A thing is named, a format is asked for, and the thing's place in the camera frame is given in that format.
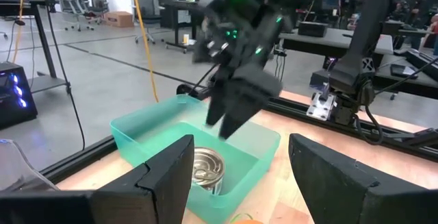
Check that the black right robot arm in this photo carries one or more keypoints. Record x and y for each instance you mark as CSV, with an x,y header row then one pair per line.
x,y
362,46

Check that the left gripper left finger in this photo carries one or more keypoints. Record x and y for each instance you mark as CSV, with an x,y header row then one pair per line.
x,y
154,200

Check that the person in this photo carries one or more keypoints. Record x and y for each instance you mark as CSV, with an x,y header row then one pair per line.
x,y
434,28

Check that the black desk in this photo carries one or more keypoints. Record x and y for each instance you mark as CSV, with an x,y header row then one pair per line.
x,y
178,6

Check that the teal plastic bin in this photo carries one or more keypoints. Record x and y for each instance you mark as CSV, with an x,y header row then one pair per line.
x,y
147,128

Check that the grey desk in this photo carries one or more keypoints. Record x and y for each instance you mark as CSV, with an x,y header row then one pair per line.
x,y
308,44

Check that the black rolling stand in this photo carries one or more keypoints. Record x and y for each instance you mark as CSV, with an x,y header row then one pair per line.
x,y
48,83

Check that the black tablet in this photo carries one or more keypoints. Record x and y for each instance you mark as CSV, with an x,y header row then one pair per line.
x,y
403,70

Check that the cardboard box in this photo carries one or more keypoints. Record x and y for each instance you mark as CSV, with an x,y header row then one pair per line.
x,y
119,19

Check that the computer tower blue lights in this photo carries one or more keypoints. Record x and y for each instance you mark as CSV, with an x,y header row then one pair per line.
x,y
17,107

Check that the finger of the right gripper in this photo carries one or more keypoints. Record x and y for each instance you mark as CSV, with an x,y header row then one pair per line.
x,y
219,104
243,111

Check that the clear plastic bin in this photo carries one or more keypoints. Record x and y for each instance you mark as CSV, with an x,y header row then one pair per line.
x,y
20,169

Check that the toy orange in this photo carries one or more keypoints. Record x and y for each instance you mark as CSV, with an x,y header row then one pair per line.
x,y
248,222

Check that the silver tin can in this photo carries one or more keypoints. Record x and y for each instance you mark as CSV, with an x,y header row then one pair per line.
x,y
207,165

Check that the silver metal bracket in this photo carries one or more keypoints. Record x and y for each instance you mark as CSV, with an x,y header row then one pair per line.
x,y
320,109

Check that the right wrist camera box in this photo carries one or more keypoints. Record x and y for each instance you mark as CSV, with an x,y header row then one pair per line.
x,y
212,35

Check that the black round corner fixture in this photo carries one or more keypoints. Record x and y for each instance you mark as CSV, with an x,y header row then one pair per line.
x,y
184,89

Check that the black box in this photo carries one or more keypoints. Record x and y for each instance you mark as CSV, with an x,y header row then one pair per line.
x,y
313,29

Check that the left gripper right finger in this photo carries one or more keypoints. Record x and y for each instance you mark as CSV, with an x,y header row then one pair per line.
x,y
342,196

